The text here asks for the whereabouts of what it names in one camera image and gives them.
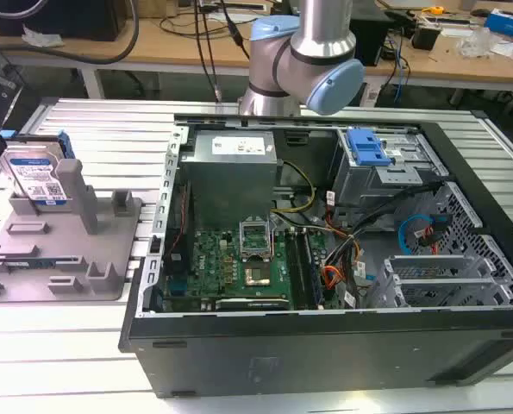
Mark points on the hard disk in blue carrier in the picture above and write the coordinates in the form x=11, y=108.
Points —
x=29, y=170

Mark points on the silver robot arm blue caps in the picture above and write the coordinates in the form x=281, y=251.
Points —
x=320, y=26

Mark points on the black desktop computer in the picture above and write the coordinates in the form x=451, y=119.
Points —
x=370, y=34

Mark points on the silver disk bay cage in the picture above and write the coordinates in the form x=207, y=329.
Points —
x=381, y=181

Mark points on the black RAM slots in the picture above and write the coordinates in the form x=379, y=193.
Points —
x=301, y=267

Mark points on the black open PC case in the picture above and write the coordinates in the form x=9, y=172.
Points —
x=325, y=358

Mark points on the green motherboard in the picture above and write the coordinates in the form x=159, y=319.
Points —
x=213, y=263

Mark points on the gray power supply unit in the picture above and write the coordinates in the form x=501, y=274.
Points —
x=230, y=181

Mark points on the black case fan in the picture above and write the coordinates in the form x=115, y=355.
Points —
x=177, y=267

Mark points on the CPU socket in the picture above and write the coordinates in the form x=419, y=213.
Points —
x=258, y=277

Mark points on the gray parts rack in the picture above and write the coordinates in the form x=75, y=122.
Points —
x=66, y=259

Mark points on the RAM stick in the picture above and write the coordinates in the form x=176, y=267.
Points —
x=36, y=263

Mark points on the small black box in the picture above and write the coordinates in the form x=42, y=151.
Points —
x=425, y=36

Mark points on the blue disk bay latch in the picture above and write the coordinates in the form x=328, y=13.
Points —
x=368, y=146

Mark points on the blue cardboard box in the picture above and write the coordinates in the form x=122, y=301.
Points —
x=508, y=23

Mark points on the wooden desk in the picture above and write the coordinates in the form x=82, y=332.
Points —
x=174, y=47

